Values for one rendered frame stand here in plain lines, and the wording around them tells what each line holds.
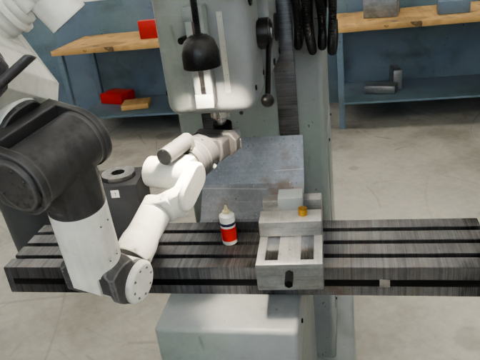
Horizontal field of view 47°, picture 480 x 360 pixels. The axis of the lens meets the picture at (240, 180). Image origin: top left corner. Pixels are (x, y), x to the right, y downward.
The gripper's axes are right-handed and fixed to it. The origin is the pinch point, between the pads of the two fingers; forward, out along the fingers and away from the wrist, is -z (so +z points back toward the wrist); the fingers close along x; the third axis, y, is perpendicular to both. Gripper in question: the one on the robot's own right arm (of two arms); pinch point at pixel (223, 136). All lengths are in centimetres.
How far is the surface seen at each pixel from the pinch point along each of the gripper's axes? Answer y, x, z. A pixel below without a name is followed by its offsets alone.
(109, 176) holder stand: 10.3, 31.5, 7.0
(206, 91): -14.5, -3.8, 12.2
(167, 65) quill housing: -19.8, 5.6, 10.7
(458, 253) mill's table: 30, -54, -9
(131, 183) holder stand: 11.6, 24.3, 7.7
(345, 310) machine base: 103, -9, -70
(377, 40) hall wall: 62, 49, -421
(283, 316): 38.3, -18.2, 15.5
